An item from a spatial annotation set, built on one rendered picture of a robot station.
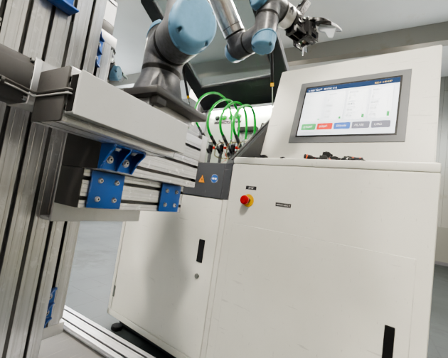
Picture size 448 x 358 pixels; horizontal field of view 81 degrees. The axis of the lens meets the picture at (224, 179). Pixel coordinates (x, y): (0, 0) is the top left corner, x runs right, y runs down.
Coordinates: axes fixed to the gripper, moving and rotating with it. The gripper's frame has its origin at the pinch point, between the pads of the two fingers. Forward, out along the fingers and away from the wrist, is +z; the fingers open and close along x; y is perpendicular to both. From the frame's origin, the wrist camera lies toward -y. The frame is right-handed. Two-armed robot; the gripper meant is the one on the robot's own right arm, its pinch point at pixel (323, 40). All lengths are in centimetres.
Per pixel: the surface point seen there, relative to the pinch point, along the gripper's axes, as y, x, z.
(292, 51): -368, -329, 367
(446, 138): -187, -138, 724
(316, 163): 49.6, -2.4, -1.6
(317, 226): 72, -3, -1
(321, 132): 28.1, -15.1, 20.2
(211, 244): 81, -45, -16
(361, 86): 7.0, -1.0, 30.2
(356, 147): 37.4, -1.2, 24.4
